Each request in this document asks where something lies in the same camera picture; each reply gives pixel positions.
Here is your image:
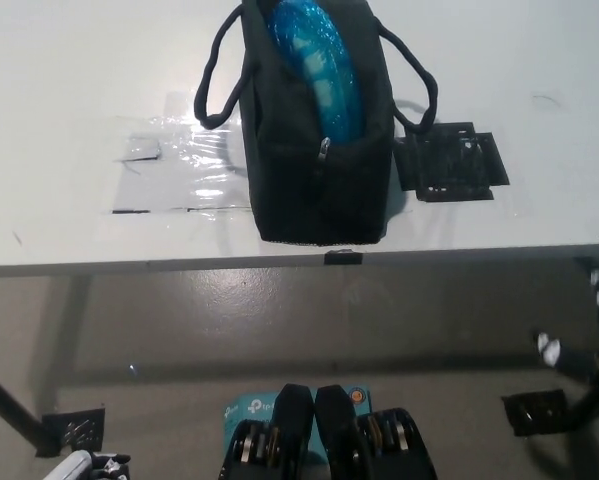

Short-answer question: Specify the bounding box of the black fabric bag with handles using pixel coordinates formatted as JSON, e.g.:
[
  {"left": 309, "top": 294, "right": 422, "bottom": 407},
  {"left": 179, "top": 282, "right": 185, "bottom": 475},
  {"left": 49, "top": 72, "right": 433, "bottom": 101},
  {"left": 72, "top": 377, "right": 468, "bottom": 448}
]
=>
[{"left": 192, "top": 0, "right": 439, "bottom": 249}]

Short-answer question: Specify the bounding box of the white and black right hand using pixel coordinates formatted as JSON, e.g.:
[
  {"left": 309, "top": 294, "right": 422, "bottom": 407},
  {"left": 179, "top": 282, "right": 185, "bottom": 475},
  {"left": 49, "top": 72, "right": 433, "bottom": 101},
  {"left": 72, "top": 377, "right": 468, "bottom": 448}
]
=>
[{"left": 531, "top": 267, "right": 599, "bottom": 386}]

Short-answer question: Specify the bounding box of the white and black left hand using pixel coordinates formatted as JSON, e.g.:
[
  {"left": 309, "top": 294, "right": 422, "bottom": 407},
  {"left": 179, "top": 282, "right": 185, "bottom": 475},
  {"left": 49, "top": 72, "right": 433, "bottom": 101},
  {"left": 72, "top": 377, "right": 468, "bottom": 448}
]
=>
[{"left": 38, "top": 449, "right": 133, "bottom": 480}]

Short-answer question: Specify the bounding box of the large black tape patch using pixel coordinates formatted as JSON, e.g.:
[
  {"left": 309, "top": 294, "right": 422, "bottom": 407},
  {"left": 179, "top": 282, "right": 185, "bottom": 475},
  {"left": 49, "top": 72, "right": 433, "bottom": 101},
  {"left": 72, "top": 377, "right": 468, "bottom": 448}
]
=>
[{"left": 393, "top": 121, "right": 510, "bottom": 204}]

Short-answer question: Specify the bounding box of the clear plastic sheet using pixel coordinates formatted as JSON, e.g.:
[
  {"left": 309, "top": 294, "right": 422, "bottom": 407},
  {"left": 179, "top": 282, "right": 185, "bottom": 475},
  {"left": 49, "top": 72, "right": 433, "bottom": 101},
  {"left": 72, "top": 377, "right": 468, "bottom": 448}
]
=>
[{"left": 73, "top": 89, "right": 255, "bottom": 215}]

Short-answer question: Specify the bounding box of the small grey paper piece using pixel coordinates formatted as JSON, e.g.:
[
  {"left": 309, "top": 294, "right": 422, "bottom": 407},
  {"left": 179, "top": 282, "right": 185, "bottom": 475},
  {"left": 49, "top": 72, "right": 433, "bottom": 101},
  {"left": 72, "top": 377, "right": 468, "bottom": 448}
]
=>
[{"left": 112, "top": 135, "right": 163, "bottom": 162}]

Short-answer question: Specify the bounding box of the teal tp-link box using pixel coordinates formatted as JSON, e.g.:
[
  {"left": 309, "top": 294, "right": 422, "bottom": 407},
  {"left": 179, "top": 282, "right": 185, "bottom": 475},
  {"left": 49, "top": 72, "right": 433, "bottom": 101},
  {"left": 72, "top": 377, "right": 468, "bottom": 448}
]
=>
[{"left": 222, "top": 383, "right": 373, "bottom": 459}]

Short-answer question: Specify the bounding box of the blue plastic-wrapped plate stack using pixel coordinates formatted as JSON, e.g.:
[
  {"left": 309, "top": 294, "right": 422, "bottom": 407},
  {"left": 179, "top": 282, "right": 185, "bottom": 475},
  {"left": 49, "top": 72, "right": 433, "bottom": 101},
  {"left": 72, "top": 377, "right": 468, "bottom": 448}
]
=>
[{"left": 266, "top": 0, "right": 364, "bottom": 144}]

